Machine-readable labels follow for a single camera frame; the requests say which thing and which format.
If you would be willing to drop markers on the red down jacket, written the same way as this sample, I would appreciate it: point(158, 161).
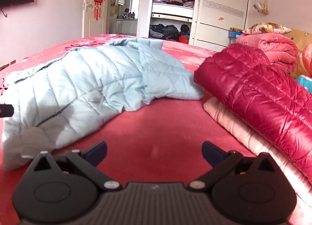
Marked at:
point(256, 88)

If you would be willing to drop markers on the red bed blanket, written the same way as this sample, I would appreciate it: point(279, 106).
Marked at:
point(158, 122)

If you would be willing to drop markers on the white door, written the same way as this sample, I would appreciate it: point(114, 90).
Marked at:
point(89, 26)

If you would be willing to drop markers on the floral pillow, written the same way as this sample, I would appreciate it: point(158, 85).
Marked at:
point(265, 28)

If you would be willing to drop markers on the light blue down jacket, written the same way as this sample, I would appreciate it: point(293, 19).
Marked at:
point(85, 88)

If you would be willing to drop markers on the teal flower-print blanket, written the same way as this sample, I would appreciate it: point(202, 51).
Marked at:
point(306, 82)

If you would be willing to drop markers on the kitchen cabinet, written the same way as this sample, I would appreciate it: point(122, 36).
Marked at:
point(121, 26)

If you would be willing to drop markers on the orange pillow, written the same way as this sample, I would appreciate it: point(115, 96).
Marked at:
point(307, 57)

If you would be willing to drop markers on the white wardrobe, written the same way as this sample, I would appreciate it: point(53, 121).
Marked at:
point(219, 30)

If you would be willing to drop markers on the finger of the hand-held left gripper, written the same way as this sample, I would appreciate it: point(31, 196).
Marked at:
point(6, 110)

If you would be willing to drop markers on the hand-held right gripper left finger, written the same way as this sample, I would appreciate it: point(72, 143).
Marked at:
point(97, 151)

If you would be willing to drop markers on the pile of dark clothes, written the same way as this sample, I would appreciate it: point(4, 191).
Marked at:
point(165, 32)

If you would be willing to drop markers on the wall hook with yellow tassel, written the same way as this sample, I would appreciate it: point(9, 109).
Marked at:
point(264, 8)

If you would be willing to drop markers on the pink quilted jacket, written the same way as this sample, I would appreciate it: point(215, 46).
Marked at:
point(243, 132)

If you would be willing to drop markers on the yellow star-print cover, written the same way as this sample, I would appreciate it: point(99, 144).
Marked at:
point(302, 37)

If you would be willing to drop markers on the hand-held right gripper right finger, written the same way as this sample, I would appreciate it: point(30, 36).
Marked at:
point(210, 152)

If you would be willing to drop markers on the pink folded quilt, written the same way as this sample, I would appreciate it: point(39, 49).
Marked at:
point(275, 47)

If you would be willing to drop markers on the blue box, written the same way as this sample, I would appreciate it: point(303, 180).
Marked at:
point(234, 34)

